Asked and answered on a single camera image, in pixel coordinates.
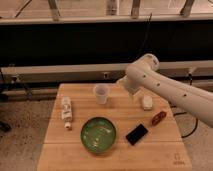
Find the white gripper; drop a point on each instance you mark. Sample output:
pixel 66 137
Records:
pixel 129 87

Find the translucent white cup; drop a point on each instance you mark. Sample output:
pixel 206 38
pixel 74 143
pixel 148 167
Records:
pixel 101 92

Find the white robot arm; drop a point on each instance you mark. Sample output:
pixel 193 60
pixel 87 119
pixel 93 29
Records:
pixel 143 73

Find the green ceramic bowl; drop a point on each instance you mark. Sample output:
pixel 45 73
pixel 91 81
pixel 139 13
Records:
pixel 98 135

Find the small white block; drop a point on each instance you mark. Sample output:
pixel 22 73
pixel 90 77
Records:
pixel 147 102

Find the small red-brown object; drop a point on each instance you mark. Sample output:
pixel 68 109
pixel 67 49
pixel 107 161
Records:
pixel 158 118

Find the black smartphone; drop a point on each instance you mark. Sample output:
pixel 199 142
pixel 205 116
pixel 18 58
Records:
pixel 136 134

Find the white tube with cap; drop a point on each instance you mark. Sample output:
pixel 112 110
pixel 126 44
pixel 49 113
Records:
pixel 66 112

